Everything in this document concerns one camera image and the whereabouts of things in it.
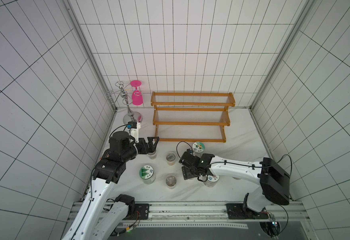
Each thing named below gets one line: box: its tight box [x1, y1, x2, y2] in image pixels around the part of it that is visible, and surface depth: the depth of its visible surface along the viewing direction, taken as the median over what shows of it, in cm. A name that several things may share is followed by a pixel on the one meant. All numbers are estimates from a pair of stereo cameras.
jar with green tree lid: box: [139, 165, 156, 185], surface depth 79 cm
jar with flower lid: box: [192, 141, 206, 158], surface depth 89 cm
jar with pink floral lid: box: [203, 175, 220, 188], surface depth 77 cm
